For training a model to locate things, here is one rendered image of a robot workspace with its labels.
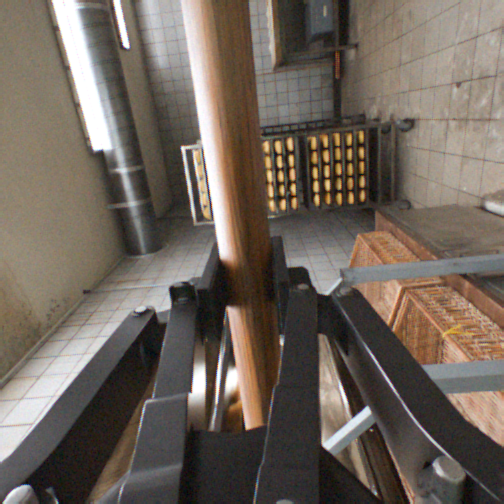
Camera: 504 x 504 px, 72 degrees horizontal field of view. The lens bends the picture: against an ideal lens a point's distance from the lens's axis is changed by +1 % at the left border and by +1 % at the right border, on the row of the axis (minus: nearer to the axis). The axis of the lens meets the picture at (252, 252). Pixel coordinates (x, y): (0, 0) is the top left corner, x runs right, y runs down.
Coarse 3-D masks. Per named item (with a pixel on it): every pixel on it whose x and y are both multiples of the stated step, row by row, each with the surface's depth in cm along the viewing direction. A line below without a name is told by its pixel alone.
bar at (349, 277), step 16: (480, 256) 110; (496, 256) 109; (352, 272) 110; (368, 272) 109; (384, 272) 109; (400, 272) 109; (416, 272) 109; (432, 272) 109; (448, 272) 109; (464, 272) 109; (432, 368) 67; (448, 368) 67; (464, 368) 66; (480, 368) 66; (496, 368) 65; (448, 384) 65; (464, 384) 65; (480, 384) 65; (496, 384) 65; (368, 416) 69; (352, 432) 71; (336, 448) 73
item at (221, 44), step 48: (192, 0) 14; (240, 0) 15; (192, 48) 15; (240, 48) 15; (240, 96) 16; (240, 144) 16; (240, 192) 17; (240, 240) 18; (240, 288) 19; (240, 336) 20; (240, 384) 22
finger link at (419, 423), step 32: (352, 288) 15; (352, 320) 13; (352, 352) 13; (384, 352) 11; (384, 384) 10; (416, 384) 9; (384, 416) 10; (416, 416) 9; (448, 416) 8; (416, 448) 9; (448, 448) 8; (480, 448) 8; (416, 480) 9; (480, 480) 7
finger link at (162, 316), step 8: (192, 280) 19; (160, 312) 16; (168, 312) 16; (200, 312) 16; (160, 320) 15; (200, 320) 16; (152, 328) 15; (160, 328) 15; (200, 328) 16; (152, 336) 15; (160, 336) 15; (144, 344) 15; (152, 344) 15; (160, 344) 15; (144, 352) 15; (152, 352) 15
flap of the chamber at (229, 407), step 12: (228, 324) 173; (228, 336) 163; (228, 348) 154; (228, 360) 146; (228, 372) 141; (228, 384) 136; (228, 396) 132; (240, 396) 148; (228, 408) 128; (240, 408) 142; (216, 420) 118; (228, 420) 124; (240, 420) 138; (228, 432) 120
